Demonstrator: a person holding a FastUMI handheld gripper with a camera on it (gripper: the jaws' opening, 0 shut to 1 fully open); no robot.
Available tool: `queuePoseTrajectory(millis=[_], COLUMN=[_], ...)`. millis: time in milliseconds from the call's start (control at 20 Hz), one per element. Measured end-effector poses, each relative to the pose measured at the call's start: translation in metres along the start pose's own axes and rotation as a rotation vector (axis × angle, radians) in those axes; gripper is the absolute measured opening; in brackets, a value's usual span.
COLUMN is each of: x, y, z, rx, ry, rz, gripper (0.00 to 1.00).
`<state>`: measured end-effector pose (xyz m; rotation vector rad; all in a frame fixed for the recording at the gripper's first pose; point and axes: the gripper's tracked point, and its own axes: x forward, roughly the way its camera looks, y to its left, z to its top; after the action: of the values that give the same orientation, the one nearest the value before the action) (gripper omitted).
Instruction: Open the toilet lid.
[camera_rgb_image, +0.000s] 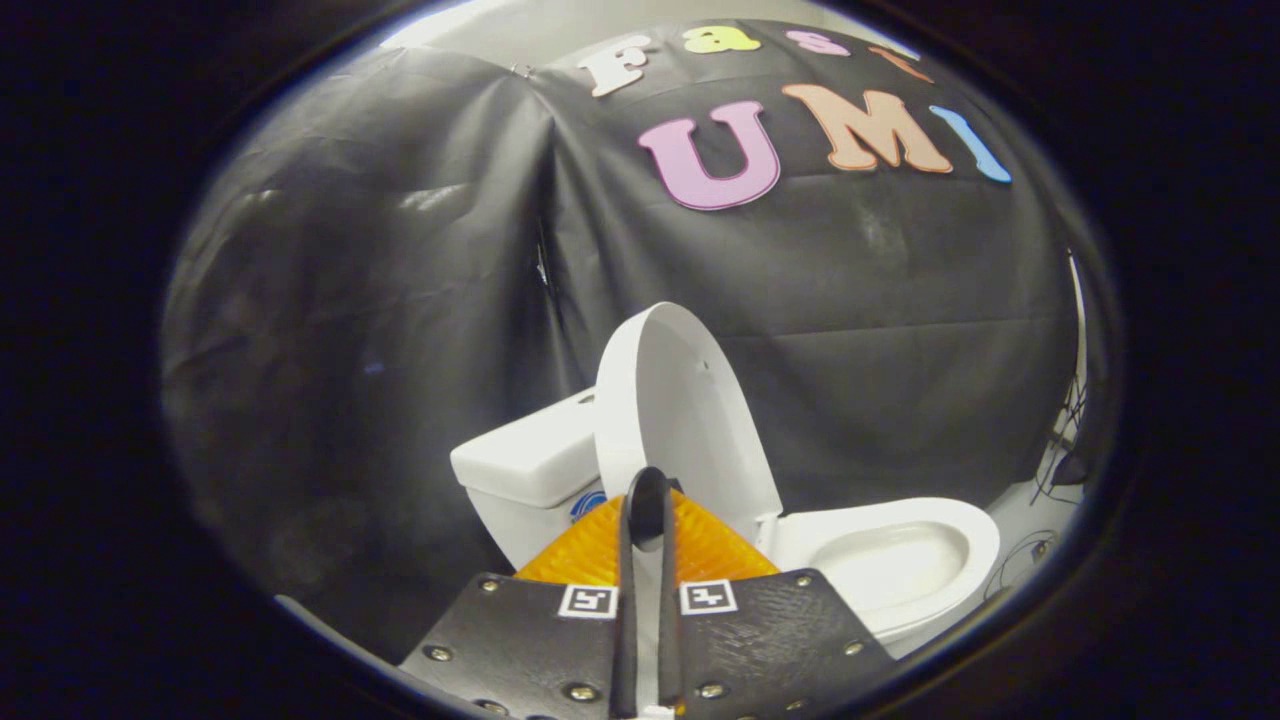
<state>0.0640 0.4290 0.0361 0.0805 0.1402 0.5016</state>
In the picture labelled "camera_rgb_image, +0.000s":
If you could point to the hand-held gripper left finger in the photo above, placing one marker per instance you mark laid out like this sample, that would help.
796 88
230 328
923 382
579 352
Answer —
627 620

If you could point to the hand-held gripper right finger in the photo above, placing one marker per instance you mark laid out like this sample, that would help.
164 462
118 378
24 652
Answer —
670 620

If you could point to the white toilet lid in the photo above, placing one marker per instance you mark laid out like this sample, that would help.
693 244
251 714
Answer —
680 400

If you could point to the white toilet with tank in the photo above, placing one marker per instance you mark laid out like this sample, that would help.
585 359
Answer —
530 460

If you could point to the white toilet seat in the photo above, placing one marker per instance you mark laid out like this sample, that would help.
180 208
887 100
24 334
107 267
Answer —
880 510

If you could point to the black backdrop cloth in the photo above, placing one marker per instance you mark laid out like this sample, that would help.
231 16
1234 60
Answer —
400 300

